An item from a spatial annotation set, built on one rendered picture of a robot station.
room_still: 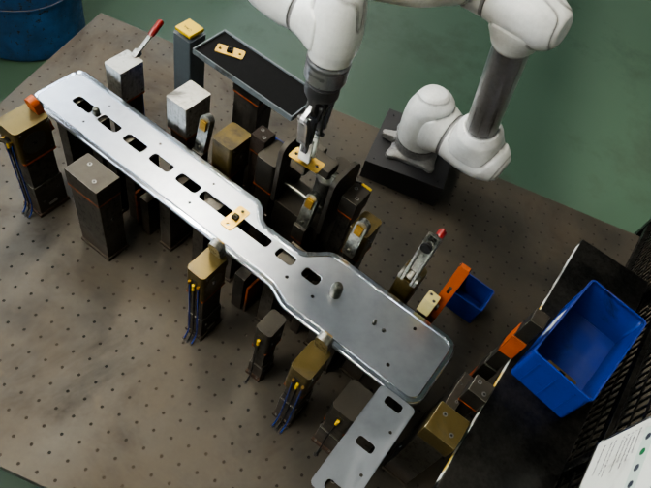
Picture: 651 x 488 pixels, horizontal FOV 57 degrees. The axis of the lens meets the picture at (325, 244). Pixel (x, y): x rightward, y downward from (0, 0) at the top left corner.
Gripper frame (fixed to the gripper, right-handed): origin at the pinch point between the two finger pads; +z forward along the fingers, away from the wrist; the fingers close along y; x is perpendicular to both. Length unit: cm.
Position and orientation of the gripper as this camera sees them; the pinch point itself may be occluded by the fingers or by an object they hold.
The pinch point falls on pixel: (308, 147)
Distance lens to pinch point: 139.8
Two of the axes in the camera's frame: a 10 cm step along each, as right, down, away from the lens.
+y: -5.5, 6.3, -5.5
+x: 8.2, 5.4, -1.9
